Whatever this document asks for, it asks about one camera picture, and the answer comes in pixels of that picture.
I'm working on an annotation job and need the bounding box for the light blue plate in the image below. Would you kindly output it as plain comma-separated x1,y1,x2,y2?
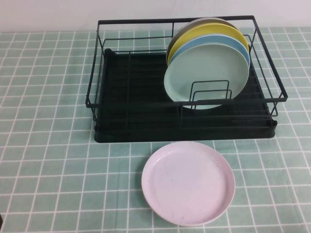
170,33,251,69

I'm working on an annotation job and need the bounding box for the yellow plate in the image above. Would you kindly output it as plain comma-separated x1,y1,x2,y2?
167,22,250,71

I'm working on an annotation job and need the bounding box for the grey plate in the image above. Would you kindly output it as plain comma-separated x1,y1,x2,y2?
166,17,234,67

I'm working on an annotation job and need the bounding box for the black wire dish rack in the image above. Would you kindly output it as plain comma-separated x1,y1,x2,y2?
85,15,289,122

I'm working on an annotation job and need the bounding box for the mint green plate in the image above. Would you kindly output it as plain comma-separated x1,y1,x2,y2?
163,49,249,111

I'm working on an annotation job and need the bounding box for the pink plate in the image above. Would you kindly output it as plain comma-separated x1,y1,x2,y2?
141,141,236,228

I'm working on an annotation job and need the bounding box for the green grid tablecloth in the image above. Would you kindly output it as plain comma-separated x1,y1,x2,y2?
0,25,311,233

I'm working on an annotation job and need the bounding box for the black dish drying rack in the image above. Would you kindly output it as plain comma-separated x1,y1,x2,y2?
93,48,278,144

